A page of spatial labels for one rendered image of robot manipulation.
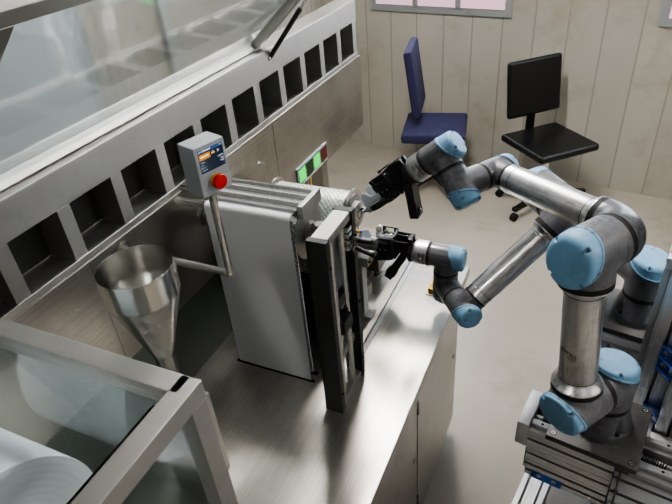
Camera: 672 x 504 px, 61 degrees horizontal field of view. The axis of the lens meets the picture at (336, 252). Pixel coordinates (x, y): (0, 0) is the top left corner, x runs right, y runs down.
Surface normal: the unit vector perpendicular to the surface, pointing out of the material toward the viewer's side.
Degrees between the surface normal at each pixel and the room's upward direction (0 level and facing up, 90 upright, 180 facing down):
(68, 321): 90
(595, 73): 90
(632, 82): 90
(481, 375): 0
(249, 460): 0
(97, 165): 90
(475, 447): 0
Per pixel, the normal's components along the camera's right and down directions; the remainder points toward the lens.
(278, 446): -0.07, -0.82
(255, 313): -0.41, 0.54
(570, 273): -0.85, 0.24
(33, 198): 0.91, 0.17
